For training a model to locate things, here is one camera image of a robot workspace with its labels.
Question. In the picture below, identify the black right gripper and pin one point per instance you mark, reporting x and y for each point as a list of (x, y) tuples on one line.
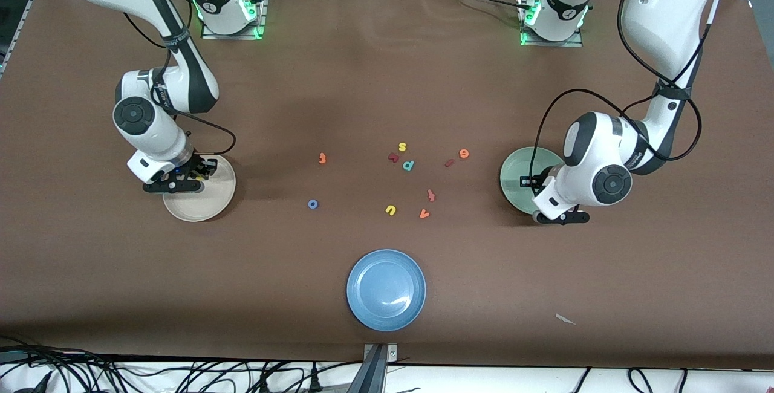
[(196, 167)]

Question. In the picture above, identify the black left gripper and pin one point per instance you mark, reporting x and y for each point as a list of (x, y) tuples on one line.
[(534, 181)]

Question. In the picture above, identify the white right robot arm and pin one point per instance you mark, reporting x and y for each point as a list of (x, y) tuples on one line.
[(151, 139)]

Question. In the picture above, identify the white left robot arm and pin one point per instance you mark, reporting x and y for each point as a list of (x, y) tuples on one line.
[(665, 12)]

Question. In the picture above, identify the pale green plate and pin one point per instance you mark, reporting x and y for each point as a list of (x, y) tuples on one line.
[(514, 169)]

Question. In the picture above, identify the beige brown plate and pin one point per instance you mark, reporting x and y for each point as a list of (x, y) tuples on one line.
[(205, 205)]

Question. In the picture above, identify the pinkish red foam letter f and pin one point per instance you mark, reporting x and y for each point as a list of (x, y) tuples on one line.
[(430, 195)]

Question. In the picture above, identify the small white paper scrap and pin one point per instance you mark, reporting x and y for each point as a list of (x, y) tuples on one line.
[(564, 318)]

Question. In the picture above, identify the brown table cover sheet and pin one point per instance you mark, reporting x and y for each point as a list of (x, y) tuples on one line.
[(387, 78)]

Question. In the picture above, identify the blue plate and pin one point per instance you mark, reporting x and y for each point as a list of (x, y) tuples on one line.
[(386, 290)]

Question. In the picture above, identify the black power plug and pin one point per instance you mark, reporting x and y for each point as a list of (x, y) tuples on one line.
[(314, 381), (263, 386)]

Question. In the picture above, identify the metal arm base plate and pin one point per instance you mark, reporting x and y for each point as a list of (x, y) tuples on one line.
[(230, 36), (550, 43)]

